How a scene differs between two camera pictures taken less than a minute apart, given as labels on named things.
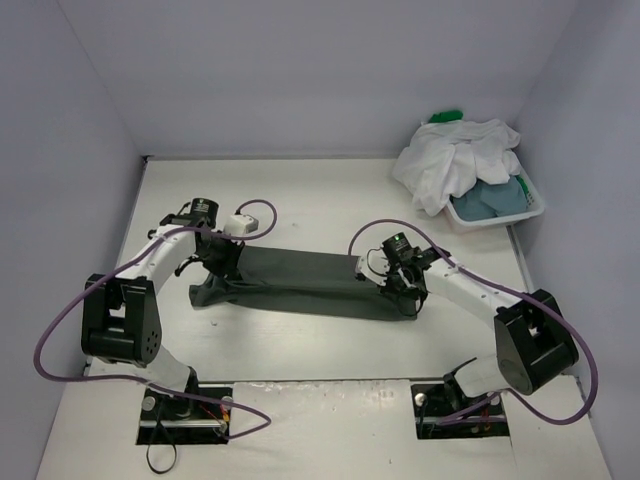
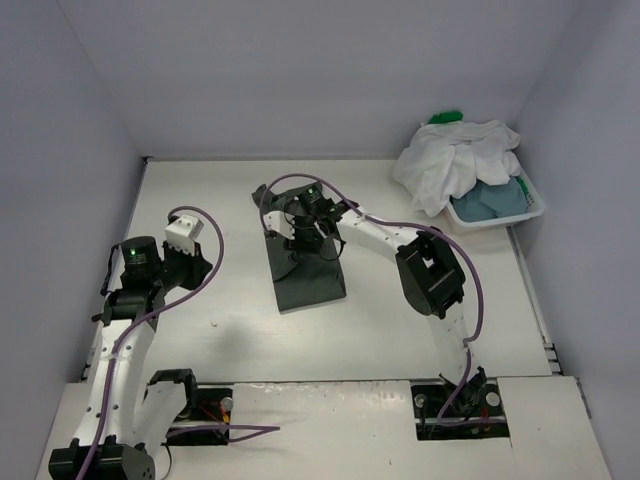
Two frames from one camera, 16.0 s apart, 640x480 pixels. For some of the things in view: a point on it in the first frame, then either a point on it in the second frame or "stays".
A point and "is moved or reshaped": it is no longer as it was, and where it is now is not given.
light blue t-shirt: x=487 y=201 stays
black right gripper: x=398 y=285 -> x=304 y=233
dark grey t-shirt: x=299 y=281 is moved or reshaped
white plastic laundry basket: x=458 y=225 stays
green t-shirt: x=451 y=115 stays
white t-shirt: x=445 y=158 stays
